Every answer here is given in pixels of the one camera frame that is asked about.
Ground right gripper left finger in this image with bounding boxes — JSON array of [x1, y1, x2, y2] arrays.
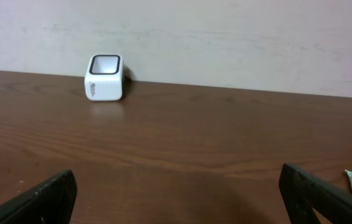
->
[[0, 169, 77, 224]]

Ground white barcode scanner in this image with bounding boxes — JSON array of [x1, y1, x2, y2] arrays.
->
[[84, 54, 123, 101]]

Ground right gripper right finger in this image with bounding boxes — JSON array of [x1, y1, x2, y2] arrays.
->
[[278, 163, 352, 223]]

